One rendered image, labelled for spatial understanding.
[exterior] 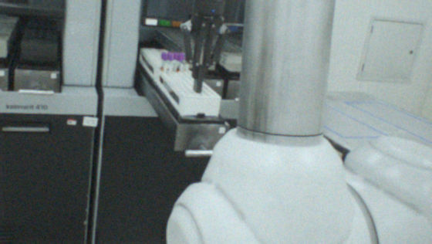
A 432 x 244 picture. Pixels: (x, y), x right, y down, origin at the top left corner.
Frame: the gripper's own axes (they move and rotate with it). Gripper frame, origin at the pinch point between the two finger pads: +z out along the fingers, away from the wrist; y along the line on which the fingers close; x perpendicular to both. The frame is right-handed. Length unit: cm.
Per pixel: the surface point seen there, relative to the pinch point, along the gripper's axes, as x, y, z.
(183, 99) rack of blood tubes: 4.5, 4.7, 4.2
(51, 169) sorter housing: -37, 35, 43
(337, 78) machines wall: -156, -153, 34
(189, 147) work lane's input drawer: 8.4, 2.9, 15.5
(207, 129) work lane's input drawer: 8.4, -1.0, 10.5
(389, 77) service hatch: -156, -194, 31
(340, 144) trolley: 22.7, -28.1, 8.1
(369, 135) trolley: 16.9, -40.1, 8.0
